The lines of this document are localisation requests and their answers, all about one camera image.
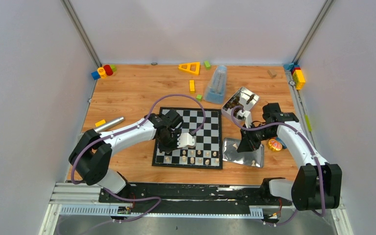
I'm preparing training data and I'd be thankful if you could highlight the purple cable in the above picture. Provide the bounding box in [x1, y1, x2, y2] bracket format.
[70, 94, 207, 224]
[230, 105, 327, 227]

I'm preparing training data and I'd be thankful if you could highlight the yellow triangle block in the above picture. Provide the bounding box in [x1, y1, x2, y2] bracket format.
[178, 62, 200, 75]

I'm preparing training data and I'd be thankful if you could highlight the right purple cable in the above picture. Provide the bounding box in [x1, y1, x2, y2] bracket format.
[230, 105, 327, 227]

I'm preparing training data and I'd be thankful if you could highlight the bubble-wrapped blue metronome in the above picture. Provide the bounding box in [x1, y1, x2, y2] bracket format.
[204, 65, 227, 104]

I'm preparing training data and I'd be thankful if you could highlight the silver metal cylinder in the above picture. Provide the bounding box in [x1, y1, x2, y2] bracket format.
[94, 117, 125, 133]

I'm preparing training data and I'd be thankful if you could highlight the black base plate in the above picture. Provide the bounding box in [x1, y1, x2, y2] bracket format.
[98, 182, 292, 217]

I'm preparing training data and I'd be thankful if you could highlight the brown wooden block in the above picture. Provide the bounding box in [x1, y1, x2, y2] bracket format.
[267, 69, 277, 78]

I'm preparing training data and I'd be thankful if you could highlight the green cube back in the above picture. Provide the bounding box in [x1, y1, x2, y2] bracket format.
[204, 60, 211, 70]

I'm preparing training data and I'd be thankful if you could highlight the small yellow block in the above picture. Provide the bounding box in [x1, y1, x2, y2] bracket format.
[95, 119, 106, 127]

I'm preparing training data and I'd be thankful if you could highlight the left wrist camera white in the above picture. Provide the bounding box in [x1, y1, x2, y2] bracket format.
[177, 133, 196, 149]

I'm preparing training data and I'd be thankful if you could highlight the coloured blocks left corner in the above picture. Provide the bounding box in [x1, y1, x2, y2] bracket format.
[91, 64, 117, 80]

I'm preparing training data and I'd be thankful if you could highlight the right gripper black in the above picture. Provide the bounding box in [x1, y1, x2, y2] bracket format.
[237, 122, 276, 153]

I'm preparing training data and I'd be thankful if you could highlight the green cube middle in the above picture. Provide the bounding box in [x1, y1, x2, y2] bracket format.
[196, 94, 203, 101]

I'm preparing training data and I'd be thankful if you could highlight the tin lid with light pieces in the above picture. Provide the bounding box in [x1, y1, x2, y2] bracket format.
[223, 138, 264, 168]

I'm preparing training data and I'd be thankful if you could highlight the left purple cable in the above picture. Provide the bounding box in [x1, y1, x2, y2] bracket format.
[70, 94, 207, 224]

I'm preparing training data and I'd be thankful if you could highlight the yellow curved block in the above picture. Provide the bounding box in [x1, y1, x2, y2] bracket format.
[189, 80, 196, 94]

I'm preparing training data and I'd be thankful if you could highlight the green cube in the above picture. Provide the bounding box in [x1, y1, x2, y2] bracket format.
[196, 94, 203, 101]
[204, 60, 211, 70]

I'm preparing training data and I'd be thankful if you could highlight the tin box with dark pieces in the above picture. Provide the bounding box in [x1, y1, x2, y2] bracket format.
[221, 87, 260, 123]

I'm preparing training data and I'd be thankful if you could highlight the folding chess board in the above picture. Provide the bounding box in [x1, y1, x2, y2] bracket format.
[152, 107, 223, 169]

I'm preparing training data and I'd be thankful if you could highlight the toy car red blue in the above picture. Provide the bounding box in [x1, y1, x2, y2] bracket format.
[267, 137, 287, 152]

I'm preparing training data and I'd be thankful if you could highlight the aluminium frame rail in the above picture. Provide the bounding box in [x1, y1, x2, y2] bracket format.
[40, 182, 353, 235]

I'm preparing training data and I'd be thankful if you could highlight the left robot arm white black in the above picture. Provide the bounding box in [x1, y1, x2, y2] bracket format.
[69, 109, 183, 202]

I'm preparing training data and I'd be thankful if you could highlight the stacked coloured bricks right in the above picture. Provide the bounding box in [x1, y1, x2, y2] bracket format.
[283, 63, 306, 90]

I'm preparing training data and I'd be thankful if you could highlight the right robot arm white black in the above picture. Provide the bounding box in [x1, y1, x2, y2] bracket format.
[231, 103, 342, 216]

